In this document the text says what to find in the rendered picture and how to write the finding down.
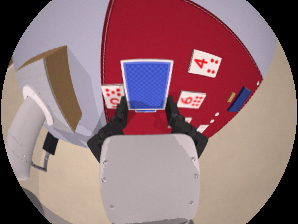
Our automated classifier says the dark red cloth mat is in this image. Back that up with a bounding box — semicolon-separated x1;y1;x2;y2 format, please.
101;0;263;133

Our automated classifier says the dark blue notebook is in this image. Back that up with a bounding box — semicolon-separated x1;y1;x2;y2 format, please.
227;86;251;112

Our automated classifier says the red card table cloth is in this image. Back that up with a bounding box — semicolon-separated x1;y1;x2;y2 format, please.
105;0;262;138

